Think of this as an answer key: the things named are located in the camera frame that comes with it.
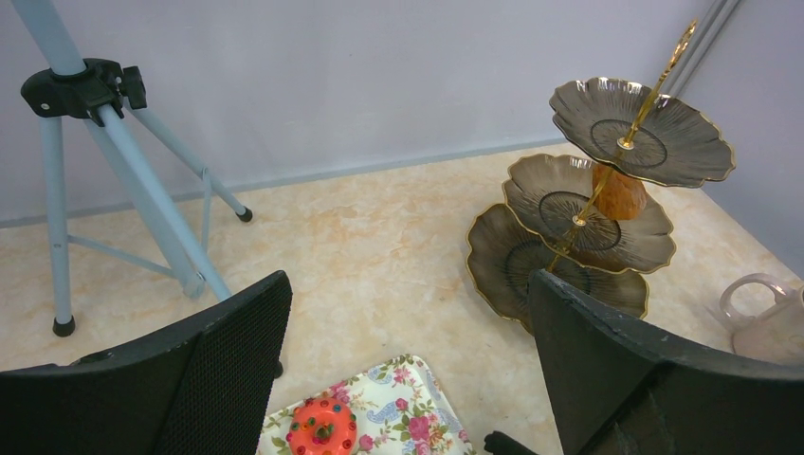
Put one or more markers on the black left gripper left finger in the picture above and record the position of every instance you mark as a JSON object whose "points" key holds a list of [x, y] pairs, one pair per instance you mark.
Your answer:
{"points": [[198, 386]]}

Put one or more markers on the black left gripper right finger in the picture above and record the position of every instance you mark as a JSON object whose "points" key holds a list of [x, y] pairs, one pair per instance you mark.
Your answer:
{"points": [[620, 385]]}

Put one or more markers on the red sprinkled donut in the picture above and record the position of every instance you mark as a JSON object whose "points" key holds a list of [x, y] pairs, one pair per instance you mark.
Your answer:
{"points": [[322, 426]]}

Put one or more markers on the brown croissant pastry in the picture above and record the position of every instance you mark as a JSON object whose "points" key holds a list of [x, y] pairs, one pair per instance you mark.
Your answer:
{"points": [[622, 198]]}

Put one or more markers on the three-tier smoked glass stand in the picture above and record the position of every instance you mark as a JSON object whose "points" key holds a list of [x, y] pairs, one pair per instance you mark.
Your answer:
{"points": [[588, 218]]}

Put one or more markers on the floral serving tray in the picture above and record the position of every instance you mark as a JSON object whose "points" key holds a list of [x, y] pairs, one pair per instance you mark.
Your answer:
{"points": [[397, 407]]}

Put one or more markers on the light blue music stand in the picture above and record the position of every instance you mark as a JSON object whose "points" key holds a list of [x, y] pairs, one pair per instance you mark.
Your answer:
{"points": [[100, 92]]}

